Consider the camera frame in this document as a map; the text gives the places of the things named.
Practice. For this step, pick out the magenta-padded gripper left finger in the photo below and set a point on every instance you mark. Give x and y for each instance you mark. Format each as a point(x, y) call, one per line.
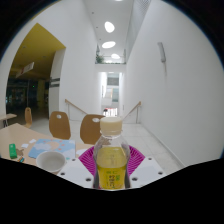
point(76, 170)

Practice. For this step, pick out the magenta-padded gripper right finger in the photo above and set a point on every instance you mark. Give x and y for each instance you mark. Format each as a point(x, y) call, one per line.
point(146, 170)

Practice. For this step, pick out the yellow drink bottle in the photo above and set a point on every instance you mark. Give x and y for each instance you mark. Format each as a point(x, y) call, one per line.
point(111, 163)

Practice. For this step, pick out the white paper card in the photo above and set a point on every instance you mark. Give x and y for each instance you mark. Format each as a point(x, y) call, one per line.
point(80, 152)

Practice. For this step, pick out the white ceramic mug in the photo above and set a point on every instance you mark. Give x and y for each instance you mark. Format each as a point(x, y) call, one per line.
point(50, 161)

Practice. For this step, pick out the blue printed paper sheet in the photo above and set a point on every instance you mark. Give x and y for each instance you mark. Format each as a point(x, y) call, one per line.
point(50, 146)

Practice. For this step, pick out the wooden chair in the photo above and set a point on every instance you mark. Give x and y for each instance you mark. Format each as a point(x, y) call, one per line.
point(60, 126)
point(89, 130)
point(28, 116)

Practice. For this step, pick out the small white card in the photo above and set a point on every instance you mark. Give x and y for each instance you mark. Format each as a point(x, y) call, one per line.
point(25, 145)
point(32, 141)

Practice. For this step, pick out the small orange blue item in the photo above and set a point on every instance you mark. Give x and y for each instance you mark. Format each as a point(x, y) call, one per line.
point(20, 159)

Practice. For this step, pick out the wooden stair handrail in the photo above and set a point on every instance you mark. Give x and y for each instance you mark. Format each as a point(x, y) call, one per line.
point(133, 109)
point(76, 106)

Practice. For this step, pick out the small green box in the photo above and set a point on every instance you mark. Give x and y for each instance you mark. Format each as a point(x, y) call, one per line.
point(12, 151)

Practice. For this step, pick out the small wooden side table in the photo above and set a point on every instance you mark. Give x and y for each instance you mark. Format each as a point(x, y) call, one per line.
point(7, 116)

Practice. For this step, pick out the hanging white sign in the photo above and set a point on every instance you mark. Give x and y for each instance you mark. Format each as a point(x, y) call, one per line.
point(26, 68)

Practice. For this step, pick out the green potted plant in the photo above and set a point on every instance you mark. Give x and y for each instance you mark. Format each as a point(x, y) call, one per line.
point(99, 59)

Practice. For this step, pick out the round ceiling lights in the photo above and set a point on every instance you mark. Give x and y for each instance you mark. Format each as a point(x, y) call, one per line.
point(109, 27)

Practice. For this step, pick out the dark wall sign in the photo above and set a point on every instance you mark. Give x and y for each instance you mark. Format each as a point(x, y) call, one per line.
point(55, 82)

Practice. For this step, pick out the grey wall lamp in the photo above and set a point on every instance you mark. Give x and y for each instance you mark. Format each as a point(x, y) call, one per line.
point(162, 52)

